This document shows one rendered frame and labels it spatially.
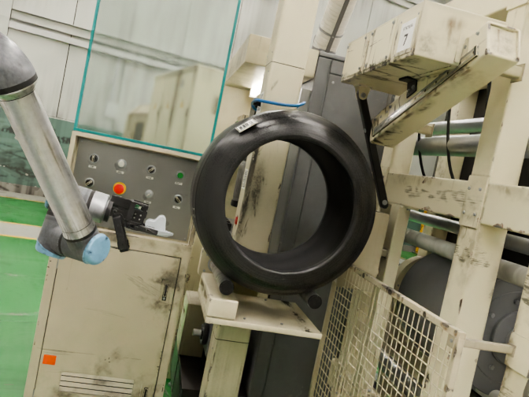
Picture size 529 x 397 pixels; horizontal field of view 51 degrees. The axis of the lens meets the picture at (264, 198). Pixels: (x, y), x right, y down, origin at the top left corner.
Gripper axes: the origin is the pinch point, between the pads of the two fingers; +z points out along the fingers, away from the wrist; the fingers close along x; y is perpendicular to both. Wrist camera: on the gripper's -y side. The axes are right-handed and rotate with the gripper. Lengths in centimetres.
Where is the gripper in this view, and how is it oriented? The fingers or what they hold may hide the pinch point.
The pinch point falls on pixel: (168, 235)
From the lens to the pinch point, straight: 173.4
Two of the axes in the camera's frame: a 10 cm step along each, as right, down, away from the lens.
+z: 9.3, 3.0, 2.0
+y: 3.2, -9.5, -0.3
